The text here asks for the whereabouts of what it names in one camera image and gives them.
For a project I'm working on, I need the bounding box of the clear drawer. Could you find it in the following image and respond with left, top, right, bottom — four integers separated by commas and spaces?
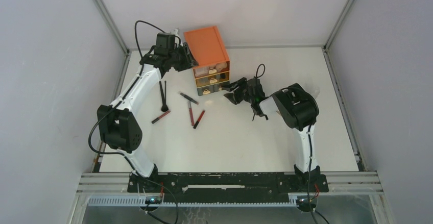
195, 71, 230, 88
193, 61, 230, 78
214, 81, 230, 92

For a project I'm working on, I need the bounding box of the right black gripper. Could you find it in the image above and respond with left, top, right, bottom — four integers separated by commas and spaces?
222, 77, 255, 105

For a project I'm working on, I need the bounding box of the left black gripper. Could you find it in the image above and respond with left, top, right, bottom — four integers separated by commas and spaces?
169, 43, 199, 73

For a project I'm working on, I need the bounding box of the pink lip gloss tube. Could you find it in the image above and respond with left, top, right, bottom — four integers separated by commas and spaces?
187, 101, 195, 127

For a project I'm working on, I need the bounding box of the dark concealer stick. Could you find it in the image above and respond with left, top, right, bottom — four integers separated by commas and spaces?
179, 92, 199, 105

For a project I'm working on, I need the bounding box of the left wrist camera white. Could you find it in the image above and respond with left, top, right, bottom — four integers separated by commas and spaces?
170, 28, 181, 41

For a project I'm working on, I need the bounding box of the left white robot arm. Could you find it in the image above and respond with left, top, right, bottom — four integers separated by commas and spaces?
97, 30, 198, 192

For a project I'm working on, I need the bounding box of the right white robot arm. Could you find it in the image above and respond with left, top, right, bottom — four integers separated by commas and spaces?
222, 78, 321, 191

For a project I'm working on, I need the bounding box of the orange three-drawer organizer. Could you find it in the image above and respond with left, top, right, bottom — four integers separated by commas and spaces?
183, 26, 230, 96

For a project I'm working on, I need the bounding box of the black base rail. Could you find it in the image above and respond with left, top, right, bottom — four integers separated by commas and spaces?
127, 172, 329, 204

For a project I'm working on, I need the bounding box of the black powder brush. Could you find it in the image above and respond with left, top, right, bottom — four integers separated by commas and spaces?
159, 81, 169, 112

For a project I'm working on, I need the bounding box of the clear top drawer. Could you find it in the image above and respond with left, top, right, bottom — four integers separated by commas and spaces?
193, 61, 230, 78

